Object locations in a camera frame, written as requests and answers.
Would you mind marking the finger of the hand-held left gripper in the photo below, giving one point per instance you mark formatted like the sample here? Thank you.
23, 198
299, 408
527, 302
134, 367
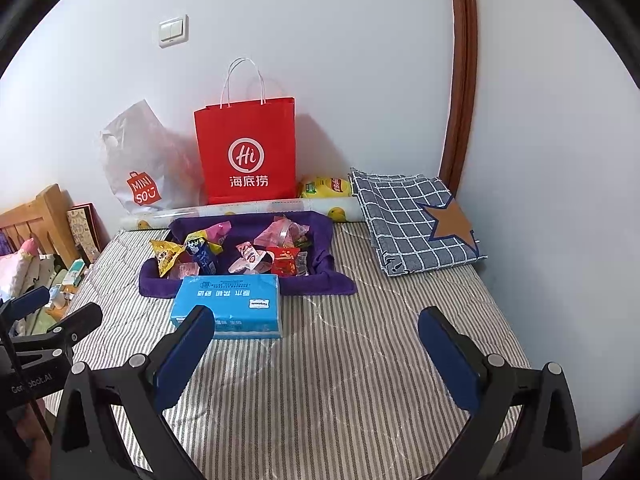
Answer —
77, 322
27, 305

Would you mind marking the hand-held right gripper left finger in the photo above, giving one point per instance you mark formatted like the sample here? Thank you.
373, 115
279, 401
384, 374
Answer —
185, 355

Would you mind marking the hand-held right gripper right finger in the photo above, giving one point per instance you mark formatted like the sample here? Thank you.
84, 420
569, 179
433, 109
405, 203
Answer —
450, 355

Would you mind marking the blue snack packet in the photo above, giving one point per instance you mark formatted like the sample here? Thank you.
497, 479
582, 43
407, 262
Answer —
204, 260

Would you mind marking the yellow snack packet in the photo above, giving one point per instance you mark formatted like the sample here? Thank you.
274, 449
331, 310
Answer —
167, 255

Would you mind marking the white pink snack packet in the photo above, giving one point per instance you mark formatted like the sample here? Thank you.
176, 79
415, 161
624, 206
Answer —
247, 257

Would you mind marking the pink yellow snack bag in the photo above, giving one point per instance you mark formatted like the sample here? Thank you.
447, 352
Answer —
220, 230

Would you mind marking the purple towel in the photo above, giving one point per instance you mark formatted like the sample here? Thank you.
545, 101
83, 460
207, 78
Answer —
320, 280

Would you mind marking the red pink snack packet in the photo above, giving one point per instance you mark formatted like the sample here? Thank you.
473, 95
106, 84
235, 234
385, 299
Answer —
276, 231

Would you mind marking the green snack packet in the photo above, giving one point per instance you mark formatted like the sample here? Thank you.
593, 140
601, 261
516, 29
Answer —
303, 241

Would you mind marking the person's left hand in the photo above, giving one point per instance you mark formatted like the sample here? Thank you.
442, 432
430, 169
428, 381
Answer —
31, 430

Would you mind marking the pink printed cloth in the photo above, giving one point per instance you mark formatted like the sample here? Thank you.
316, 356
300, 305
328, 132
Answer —
15, 270

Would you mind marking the cluttered wooden bedside table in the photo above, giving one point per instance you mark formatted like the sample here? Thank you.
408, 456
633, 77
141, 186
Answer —
70, 280

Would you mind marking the blue tissue pack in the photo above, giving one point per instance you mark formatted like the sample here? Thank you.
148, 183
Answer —
230, 305

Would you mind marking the wooden bed headboard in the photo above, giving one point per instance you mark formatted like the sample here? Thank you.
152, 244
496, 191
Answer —
45, 215

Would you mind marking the illustrated book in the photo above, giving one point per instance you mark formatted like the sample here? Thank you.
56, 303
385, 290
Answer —
82, 230

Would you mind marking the grey striped bed quilt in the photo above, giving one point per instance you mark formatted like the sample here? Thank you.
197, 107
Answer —
325, 385

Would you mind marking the blue checked cloth bag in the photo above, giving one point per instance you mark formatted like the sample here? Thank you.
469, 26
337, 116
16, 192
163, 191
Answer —
405, 220

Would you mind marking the white plastic shopping bag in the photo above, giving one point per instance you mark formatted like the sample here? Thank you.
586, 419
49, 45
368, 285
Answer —
145, 160

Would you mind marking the rolled white fruit-print mat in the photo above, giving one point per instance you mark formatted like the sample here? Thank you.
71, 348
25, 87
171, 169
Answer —
280, 206

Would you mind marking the red paper bag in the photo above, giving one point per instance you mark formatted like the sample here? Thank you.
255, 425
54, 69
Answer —
245, 125

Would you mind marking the brown wooden door frame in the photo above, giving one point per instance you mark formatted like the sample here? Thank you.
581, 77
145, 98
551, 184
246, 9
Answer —
462, 60

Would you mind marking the white wall switch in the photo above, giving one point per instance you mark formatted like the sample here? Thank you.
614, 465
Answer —
174, 31

